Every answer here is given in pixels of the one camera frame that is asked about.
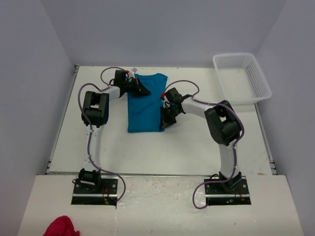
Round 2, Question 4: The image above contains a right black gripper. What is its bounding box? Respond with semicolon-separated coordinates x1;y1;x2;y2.
160;106;181;131

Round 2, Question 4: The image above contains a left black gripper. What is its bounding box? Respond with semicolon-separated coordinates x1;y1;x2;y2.
123;77;151;98

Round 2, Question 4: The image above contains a blue t shirt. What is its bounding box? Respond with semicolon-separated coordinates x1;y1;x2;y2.
127;73;168;133

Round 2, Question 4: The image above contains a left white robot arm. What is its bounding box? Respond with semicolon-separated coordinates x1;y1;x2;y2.
77;67;151;193

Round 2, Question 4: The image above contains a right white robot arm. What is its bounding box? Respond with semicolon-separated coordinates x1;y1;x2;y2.
159;88;244;193

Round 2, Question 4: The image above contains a white plastic basket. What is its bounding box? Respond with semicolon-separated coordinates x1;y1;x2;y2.
213;53;272;105

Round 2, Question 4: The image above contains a red t shirt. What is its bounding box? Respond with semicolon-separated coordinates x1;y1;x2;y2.
43;216;80;236

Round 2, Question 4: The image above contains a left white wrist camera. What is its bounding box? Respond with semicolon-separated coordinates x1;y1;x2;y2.
126;67;137;79

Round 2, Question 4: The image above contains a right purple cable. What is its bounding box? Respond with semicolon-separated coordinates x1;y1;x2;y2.
163;80;245;209

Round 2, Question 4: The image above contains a purple cable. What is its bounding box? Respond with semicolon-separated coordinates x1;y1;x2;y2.
163;80;245;209
78;66;126;204

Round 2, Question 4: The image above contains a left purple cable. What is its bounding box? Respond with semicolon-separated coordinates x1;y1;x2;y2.
78;66;126;204

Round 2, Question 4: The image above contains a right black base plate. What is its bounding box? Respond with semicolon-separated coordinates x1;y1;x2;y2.
204;177;252;206

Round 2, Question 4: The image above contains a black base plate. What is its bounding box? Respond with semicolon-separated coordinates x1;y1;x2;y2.
204;177;252;206
71;178;118;207

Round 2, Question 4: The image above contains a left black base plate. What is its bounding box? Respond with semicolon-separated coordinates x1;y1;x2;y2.
71;178;118;207

